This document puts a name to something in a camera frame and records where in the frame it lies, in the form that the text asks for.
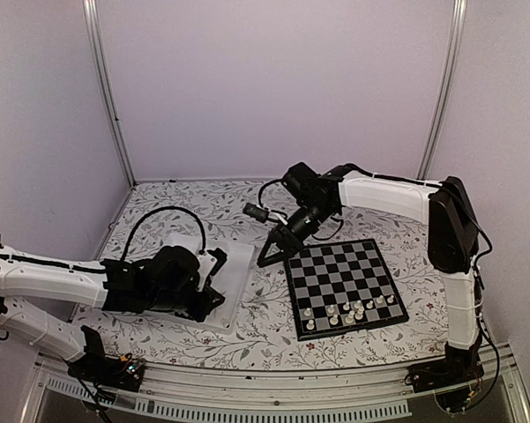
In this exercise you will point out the clear plastic piece tray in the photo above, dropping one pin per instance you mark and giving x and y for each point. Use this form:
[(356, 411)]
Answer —
[(230, 281)]

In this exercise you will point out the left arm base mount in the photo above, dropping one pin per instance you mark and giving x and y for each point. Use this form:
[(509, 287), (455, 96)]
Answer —
[(123, 373)]

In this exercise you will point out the white bishop piece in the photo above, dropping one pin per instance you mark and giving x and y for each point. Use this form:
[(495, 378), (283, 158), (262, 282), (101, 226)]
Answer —
[(350, 318)]

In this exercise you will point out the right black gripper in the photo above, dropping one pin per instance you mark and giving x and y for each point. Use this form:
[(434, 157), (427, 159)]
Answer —
[(286, 241)]

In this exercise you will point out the black grey chessboard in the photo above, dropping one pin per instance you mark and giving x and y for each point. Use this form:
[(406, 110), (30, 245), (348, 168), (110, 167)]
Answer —
[(334, 273)]

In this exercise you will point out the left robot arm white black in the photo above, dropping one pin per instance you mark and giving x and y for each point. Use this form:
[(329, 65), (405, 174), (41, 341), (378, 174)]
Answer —
[(23, 275)]

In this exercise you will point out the left aluminium frame post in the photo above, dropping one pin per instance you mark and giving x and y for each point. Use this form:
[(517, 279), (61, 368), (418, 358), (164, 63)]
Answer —
[(93, 28)]

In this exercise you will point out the floral patterned table mat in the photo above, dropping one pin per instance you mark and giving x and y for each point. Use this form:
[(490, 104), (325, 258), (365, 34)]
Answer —
[(264, 334)]

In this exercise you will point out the aluminium frame post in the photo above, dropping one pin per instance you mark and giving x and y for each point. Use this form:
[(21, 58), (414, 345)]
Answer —
[(93, 28), (459, 11)]

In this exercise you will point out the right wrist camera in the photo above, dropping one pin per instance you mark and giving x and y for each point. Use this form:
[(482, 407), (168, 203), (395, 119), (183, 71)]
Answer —
[(264, 215)]

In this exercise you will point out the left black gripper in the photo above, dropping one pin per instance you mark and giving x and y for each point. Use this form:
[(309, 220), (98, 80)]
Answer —
[(203, 309)]

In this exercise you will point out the front aluminium rail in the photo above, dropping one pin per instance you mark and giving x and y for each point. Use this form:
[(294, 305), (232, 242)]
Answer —
[(359, 391)]

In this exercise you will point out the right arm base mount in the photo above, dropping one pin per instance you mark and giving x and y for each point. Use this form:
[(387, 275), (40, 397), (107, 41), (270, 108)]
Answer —
[(459, 370)]

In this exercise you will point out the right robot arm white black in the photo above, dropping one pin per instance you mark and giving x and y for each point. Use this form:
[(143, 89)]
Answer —
[(444, 207)]

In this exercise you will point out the right aluminium frame post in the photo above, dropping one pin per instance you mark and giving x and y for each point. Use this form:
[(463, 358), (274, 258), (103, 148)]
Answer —
[(459, 11)]

